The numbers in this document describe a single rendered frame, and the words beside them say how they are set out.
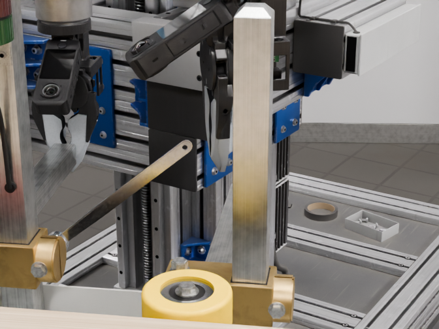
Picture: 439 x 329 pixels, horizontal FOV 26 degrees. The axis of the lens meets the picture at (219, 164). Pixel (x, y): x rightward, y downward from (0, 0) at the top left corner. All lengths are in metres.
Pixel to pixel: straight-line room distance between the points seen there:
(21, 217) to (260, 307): 0.26
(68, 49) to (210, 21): 0.35
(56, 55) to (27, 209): 0.32
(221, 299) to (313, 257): 1.60
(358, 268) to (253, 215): 1.44
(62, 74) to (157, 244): 0.68
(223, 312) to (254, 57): 0.24
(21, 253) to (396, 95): 2.84
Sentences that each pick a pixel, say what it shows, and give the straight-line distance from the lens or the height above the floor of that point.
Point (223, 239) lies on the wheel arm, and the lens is 1.09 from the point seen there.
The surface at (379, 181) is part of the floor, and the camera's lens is 3.43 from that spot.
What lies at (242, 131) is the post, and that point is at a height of 1.01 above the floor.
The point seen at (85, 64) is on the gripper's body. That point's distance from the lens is 1.31.
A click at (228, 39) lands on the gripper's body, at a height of 1.07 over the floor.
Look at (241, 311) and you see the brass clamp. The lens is 0.99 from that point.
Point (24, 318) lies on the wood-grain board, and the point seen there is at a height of 0.90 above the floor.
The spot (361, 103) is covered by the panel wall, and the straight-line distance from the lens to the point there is 3.73.
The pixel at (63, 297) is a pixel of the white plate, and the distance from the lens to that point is 1.08.
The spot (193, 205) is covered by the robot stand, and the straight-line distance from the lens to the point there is 1.88.
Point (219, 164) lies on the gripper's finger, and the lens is 1.03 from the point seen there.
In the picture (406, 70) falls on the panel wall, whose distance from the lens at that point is 3.72.
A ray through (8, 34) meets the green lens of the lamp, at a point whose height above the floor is 1.10.
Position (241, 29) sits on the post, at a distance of 0.89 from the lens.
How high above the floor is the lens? 1.32
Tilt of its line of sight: 22 degrees down
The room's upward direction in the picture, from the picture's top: straight up
